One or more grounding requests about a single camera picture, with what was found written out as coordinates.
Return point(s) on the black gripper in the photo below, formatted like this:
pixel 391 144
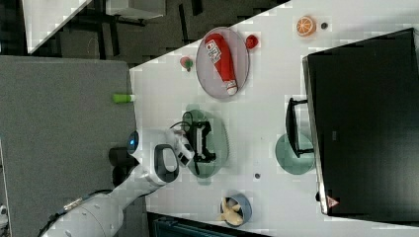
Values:
pixel 197 135

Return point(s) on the green plastic strainer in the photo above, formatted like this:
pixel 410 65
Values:
pixel 217 143

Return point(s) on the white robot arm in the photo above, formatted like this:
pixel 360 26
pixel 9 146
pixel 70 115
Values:
pixel 160 154

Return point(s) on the grey round plate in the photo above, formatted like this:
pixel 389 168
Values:
pixel 206 72

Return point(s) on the red green toy fruit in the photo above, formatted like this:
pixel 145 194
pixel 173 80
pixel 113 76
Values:
pixel 187 63

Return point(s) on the black utensil cup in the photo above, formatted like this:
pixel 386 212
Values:
pixel 120 174

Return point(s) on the black cylinder cup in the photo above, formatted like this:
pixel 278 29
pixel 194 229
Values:
pixel 119 156

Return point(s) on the green marker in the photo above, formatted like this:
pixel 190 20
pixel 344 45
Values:
pixel 123 98

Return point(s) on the red ketchup bottle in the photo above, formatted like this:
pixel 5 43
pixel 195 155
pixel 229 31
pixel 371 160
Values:
pixel 220 56

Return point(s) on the yellow toy banana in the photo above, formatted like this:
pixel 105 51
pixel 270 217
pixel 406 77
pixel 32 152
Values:
pixel 230 213

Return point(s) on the teal mug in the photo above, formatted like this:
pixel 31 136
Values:
pixel 286 158

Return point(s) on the red toy strawberry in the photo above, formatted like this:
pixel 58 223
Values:
pixel 251 42

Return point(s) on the orange slice toy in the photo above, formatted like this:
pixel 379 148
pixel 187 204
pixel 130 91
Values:
pixel 305 26

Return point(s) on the black toaster oven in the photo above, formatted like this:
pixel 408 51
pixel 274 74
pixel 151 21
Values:
pixel 363 105

